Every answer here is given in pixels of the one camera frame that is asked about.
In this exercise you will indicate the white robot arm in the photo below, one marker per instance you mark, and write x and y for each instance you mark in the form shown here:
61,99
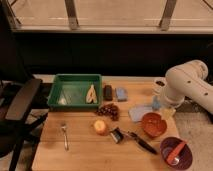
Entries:
187,80

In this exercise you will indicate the blue sponge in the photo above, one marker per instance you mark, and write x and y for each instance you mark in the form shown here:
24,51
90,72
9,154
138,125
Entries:
121,94

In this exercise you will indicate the orange fruit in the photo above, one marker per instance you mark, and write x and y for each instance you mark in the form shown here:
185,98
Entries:
100,127

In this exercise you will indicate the dark brown block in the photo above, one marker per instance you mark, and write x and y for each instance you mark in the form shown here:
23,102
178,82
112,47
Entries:
108,93

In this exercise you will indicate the red spatula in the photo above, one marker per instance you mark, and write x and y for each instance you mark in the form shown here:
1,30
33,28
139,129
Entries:
172,157

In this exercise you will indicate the black handled peeler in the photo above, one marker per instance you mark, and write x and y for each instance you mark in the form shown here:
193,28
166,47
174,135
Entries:
141,142

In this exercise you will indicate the green plastic tray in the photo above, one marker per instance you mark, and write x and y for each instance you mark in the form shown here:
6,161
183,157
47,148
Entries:
69,91

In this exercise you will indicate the black office chair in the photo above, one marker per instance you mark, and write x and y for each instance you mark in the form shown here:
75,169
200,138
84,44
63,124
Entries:
14,130

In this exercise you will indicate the orange bowl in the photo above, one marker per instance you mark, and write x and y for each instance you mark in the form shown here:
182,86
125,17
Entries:
153,125

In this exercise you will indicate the bunch of red grapes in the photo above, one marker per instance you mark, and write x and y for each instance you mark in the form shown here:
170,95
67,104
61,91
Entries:
110,110

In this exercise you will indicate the small metal can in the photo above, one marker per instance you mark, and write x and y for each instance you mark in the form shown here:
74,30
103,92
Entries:
117,135

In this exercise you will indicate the light blue towel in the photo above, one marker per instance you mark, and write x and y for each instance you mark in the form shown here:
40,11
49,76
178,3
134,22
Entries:
137,112

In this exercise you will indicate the white plastic cup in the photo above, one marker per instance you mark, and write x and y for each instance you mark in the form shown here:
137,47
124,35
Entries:
159,83

